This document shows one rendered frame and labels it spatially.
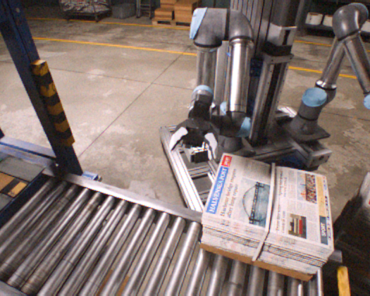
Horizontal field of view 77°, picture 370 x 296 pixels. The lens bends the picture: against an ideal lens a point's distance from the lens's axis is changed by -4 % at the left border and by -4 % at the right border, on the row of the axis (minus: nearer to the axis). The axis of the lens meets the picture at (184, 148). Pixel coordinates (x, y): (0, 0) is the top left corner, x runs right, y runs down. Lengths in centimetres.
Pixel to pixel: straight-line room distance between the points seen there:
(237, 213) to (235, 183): 11
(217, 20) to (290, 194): 66
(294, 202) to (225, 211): 22
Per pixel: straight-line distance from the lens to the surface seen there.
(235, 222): 74
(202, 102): 65
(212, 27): 99
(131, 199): 109
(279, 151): 149
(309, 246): 78
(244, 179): 84
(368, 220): 133
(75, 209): 114
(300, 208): 83
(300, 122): 150
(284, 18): 121
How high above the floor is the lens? 164
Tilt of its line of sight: 41 degrees down
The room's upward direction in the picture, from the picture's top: straight up
